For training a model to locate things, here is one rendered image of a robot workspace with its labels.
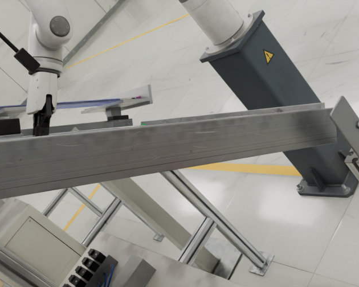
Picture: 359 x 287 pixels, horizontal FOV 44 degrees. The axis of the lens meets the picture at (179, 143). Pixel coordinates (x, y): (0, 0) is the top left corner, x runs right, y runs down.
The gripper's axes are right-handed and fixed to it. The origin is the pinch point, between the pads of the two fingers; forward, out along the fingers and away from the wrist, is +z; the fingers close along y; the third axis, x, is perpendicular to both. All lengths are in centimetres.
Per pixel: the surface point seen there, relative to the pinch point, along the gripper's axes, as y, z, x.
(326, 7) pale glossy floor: -73, -98, 194
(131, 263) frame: 23.3, 27.3, 14.5
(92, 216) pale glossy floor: -169, 43, 86
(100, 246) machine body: -3.6, 28.6, 19.1
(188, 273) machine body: 36.3, 26.9, 20.4
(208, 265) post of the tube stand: -33, 45, 79
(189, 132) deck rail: 60, 1, 3
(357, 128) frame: 64, -2, 33
